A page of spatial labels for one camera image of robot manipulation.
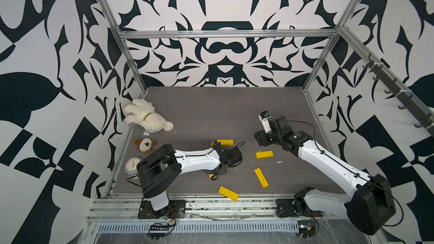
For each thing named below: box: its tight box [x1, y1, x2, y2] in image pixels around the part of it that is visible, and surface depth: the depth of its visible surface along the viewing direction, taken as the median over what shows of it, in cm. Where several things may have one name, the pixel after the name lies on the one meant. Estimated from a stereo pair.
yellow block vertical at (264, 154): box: [255, 150, 275, 160], surface depth 91 cm
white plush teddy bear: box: [123, 98, 175, 137], surface depth 98 cm
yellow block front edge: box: [218, 185, 240, 202], surface depth 80 cm
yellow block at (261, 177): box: [253, 167, 270, 189], surface depth 84 cm
